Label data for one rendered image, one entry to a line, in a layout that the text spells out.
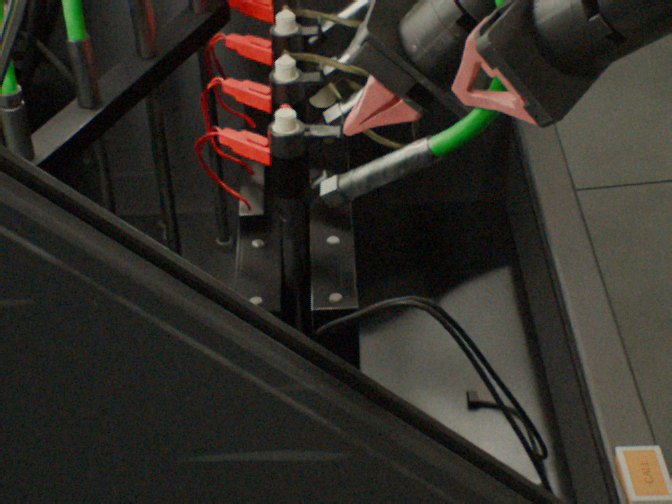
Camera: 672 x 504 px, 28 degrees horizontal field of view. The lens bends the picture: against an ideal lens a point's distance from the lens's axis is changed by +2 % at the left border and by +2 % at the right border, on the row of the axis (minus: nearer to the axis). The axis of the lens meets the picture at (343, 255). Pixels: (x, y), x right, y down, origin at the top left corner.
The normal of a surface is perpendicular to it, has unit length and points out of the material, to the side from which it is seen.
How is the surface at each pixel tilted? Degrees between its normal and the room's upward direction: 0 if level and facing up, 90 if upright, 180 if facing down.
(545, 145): 0
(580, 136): 0
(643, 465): 0
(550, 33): 90
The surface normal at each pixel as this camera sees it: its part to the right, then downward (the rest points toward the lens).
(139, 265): 0.66, -0.62
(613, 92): -0.03, -0.80
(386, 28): 0.59, -0.51
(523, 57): 0.47, -0.19
